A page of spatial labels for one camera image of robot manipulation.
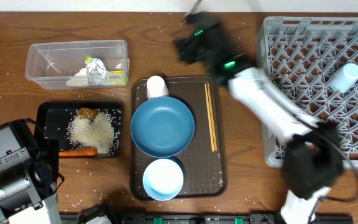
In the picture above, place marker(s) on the light blue bowl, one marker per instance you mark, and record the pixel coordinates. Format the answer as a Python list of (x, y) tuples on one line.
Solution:
[(163, 179)]

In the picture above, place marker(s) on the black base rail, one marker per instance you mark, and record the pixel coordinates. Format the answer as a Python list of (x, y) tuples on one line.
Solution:
[(255, 218)]

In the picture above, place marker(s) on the pile of rice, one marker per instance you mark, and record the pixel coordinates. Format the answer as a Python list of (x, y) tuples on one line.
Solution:
[(101, 133)]

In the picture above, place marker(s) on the clear plastic bin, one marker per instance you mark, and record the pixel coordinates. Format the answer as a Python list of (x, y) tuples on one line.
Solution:
[(51, 65)]

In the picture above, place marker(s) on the aluminium foil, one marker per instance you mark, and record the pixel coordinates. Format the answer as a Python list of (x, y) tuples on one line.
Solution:
[(96, 71)]

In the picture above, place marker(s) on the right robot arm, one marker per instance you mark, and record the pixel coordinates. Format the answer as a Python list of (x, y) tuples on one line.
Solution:
[(313, 160)]

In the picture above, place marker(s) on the brown dried mushroom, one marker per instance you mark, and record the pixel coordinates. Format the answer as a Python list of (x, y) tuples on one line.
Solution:
[(87, 113)]

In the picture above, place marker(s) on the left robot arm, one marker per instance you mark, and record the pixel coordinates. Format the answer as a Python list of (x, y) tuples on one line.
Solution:
[(28, 181)]

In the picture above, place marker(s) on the black waste tray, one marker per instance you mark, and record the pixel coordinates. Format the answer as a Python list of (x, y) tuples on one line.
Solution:
[(54, 117)]

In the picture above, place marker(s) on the dark brown serving tray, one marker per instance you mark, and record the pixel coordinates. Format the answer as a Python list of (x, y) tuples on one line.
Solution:
[(205, 171)]

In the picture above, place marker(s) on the light blue plastic cup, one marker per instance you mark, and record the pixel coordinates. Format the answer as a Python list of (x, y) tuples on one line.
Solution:
[(345, 78)]

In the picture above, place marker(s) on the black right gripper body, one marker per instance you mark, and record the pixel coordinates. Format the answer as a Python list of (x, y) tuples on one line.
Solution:
[(198, 52)]

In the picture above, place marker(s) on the dark blue plate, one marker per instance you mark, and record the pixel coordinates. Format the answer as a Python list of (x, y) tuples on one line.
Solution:
[(162, 127)]

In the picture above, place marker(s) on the orange carrot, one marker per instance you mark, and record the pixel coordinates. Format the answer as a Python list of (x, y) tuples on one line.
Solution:
[(79, 153)]

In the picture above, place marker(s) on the yellow green snack wrapper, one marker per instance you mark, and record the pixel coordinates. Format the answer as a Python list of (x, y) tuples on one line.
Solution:
[(115, 77)]

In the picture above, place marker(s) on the grey dishwasher rack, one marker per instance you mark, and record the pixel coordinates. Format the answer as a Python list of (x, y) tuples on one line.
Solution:
[(301, 54)]

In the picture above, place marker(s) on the white plastic cup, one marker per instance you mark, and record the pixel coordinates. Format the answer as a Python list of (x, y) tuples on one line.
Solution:
[(156, 87)]

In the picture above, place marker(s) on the white napkin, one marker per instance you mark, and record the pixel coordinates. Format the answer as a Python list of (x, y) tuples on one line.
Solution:
[(80, 79)]

